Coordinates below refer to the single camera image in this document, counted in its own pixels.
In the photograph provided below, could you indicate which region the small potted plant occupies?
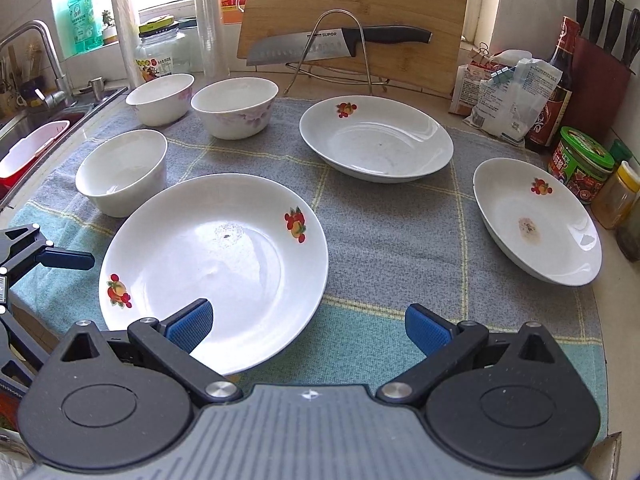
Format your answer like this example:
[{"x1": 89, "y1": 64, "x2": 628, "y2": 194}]
[{"x1": 100, "y1": 9, "x2": 118, "y2": 45}]

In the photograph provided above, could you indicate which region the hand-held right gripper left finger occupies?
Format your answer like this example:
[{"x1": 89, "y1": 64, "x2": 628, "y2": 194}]
[{"x1": 50, "y1": 299, "x2": 243, "y2": 408}]

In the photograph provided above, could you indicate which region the green dish soap bottle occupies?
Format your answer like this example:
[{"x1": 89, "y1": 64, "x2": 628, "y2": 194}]
[{"x1": 66, "y1": 0, "x2": 105, "y2": 53}]

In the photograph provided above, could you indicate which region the metal wire rack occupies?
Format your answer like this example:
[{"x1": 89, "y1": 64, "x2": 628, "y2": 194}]
[{"x1": 285, "y1": 9, "x2": 391, "y2": 95}]

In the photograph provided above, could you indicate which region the tall clear plastic wrap roll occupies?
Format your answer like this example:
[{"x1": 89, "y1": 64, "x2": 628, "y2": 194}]
[{"x1": 192, "y1": 0, "x2": 231, "y2": 77}]

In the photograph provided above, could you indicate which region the red plastic basin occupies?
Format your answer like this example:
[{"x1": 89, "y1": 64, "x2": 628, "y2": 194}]
[{"x1": 0, "y1": 120, "x2": 71, "y2": 181}]

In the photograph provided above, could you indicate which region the yellow-lid spice jar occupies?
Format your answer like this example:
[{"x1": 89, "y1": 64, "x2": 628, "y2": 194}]
[{"x1": 591, "y1": 161, "x2": 640, "y2": 229}]

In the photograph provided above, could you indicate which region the red and white packet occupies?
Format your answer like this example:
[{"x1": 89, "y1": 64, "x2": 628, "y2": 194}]
[{"x1": 450, "y1": 52, "x2": 496, "y2": 116}]

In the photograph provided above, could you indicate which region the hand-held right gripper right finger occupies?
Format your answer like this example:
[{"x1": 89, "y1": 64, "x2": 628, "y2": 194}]
[{"x1": 376, "y1": 303, "x2": 568, "y2": 406}]

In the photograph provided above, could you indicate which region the white floral bowl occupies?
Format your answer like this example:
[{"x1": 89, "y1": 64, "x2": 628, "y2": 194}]
[{"x1": 190, "y1": 77, "x2": 279, "y2": 140}]

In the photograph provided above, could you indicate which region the kitchen knife with black handle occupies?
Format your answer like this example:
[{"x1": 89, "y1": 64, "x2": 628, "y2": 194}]
[{"x1": 246, "y1": 25, "x2": 433, "y2": 67}]

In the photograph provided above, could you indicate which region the dark red knife block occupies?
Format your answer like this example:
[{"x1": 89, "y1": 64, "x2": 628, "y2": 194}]
[{"x1": 565, "y1": 35, "x2": 633, "y2": 146}]

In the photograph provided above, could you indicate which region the clear bottle, red cap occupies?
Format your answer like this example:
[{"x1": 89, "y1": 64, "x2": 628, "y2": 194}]
[{"x1": 615, "y1": 210, "x2": 640, "y2": 261}]

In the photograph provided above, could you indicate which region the large white fruit-print plate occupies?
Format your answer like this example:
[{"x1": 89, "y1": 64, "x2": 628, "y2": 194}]
[{"x1": 98, "y1": 173, "x2": 328, "y2": 376}]

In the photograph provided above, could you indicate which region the steel sink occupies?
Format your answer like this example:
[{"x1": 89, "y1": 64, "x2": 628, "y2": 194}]
[{"x1": 0, "y1": 85, "x2": 128, "y2": 201}]

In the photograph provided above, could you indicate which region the small green-cap bottle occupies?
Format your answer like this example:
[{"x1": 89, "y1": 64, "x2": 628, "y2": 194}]
[{"x1": 610, "y1": 139, "x2": 633, "y2": 166}]

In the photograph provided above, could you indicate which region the glass jar with green lid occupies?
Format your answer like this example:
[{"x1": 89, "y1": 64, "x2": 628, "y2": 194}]
[{"x1": 134, "y1": 17, "x2": 193, "y2": 86}]

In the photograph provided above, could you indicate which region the blue and white packet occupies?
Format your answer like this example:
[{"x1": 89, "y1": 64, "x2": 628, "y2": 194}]
[{"x1": 465, "y1": 57, "x2": 563, "y2": 147}]

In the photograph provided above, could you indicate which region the metal faucet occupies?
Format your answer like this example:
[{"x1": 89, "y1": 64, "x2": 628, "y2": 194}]
[{"x1": 0, "y1": 20, "x2": 71, "y2": 108}]

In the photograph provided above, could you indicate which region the grey checked dish mat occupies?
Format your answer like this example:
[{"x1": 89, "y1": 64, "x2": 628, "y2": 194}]
[{"x1": 7, "y1": 95, "x2": 608, "y2": 436}]

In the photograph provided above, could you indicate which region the dark sauce bottle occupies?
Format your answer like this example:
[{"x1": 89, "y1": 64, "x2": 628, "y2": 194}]
[{"x1": 525, "y1": 16, "x2": 581, "y2": 153}]

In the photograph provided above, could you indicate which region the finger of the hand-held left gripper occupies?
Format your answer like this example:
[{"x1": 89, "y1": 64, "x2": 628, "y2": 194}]
[
  {"x1": 0, "y1": 222, "x2": 96, "y2": 286},
  {"x1": 0, "y1": 306, "x2": 51, "y2": 381}
]

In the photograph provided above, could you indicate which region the green-lid seasoning tub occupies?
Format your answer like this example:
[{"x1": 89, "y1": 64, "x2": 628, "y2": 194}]
[{"x1": 547, "y1": 126, "x2": 616, "y2": 204}]

